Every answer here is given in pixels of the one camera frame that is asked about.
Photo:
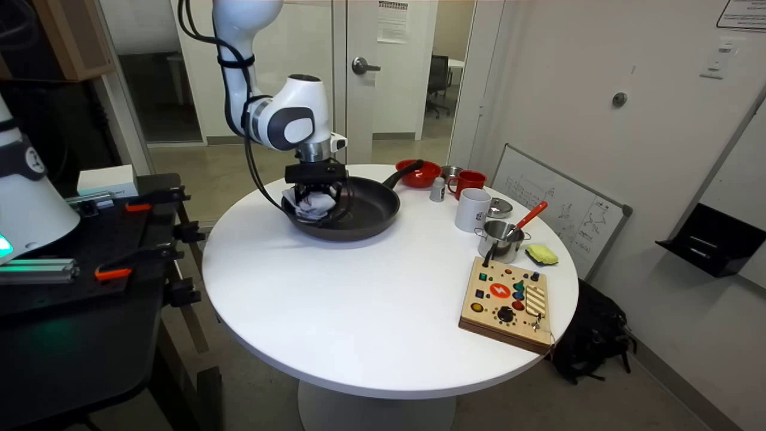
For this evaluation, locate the small paper wall label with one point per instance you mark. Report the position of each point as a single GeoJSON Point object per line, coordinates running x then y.
{"type": "Point", "coordinates": [715, 73]}

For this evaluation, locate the black cart clamp knob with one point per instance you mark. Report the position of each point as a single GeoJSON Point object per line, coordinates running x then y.
{"type": "Point", "coordinates": [188, 232]}
{"type": "Point", "coordinates": [182, 293]}

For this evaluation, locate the white paper notice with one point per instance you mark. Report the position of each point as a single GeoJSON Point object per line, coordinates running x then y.
{"type": "Point", "coordinates": [394, 24]}

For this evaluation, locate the small metal saucepan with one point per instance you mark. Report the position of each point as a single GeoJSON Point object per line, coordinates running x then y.
{"type": "Point", "coordinates": [498, 241]}

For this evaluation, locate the red mug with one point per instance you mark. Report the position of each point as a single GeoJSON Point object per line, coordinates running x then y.
{"type": "Point", "coordinates": [470, 183]}

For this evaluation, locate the black backpack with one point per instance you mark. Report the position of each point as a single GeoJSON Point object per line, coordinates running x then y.
{"type": "Point", "coordinates": [594, 335]}

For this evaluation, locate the yellow green sponge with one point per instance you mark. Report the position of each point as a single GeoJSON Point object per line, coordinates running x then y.
{"type": "Point", "coordinates": [541, 254]}

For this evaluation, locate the wooden wall cabinet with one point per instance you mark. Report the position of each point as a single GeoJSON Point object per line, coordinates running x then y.
{"type": "Point", "coordinates": [76, 36]}

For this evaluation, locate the red bowl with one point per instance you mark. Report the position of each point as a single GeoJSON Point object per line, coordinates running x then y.
{"type": "Point", "coordinates": [422, 173]}

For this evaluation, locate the black robot cart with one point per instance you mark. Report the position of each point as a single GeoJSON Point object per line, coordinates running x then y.
{"type": "Point", "coordinates": [73, 351]}

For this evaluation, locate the leaning whiteboard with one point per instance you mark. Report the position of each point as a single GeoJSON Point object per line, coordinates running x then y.
{"type": "Point", "coordinates": [576, 211]}

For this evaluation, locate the black wall tray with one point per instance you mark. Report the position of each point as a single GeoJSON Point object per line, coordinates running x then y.
{"type": "Point", "coordinates": [709, 241]}

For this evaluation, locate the white mug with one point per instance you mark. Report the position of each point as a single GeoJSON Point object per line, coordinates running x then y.
{"type": "Point", "coordinates": [470, 211]}

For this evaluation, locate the silver aluminium rail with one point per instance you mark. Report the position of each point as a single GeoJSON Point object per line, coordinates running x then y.
{"type": "Point", "coordinates": [39, 272]}

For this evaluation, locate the white cardboard box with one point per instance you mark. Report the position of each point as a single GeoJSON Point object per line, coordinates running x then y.
{"type": "Point", "coordinates": [108, 183]}

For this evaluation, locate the black frying pan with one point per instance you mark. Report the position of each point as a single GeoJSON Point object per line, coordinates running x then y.
{"type": "Point", "coordinates": [359, 211]}

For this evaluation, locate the wooden busy board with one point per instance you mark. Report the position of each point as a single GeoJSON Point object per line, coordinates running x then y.
{"type": "Point", "coordinates": [493, 314]}

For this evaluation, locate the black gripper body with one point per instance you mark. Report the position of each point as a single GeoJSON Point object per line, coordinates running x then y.
{"type": "Point", "coordinates": [325, 173]}

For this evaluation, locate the round metal wall knob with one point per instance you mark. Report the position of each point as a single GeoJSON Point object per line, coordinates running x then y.
{"type": "Point", "coordinates": [619, 98]}

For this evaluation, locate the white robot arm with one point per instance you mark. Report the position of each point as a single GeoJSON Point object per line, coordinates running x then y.
{"type": "Point", "coordinates": [241, 24]}

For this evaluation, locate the small silver metal cup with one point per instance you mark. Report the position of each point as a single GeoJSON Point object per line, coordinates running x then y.
{"type": "Point", "coordinates": [502, 206]}

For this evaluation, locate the framed wall sign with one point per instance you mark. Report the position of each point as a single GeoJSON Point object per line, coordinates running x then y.
{"type": "Point", "coordinates": [746, 16]}

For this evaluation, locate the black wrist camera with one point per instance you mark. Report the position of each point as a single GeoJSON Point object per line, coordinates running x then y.
{"type": "Point", "coordinates": [294, 173]}

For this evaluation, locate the white door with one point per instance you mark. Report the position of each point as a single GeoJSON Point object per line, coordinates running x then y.
{"type": "Point", "coordinates": [398, 97]}

